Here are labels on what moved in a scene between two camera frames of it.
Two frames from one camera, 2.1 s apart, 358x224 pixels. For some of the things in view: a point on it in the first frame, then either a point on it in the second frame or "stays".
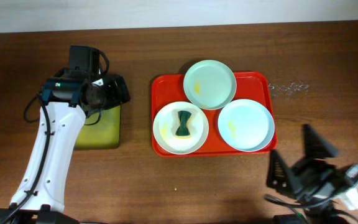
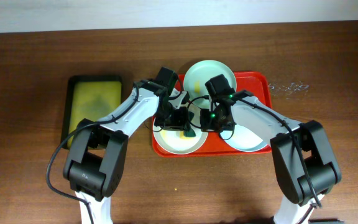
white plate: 181,127 stays
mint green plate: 209,84 stays
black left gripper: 120,90 -> 173,125
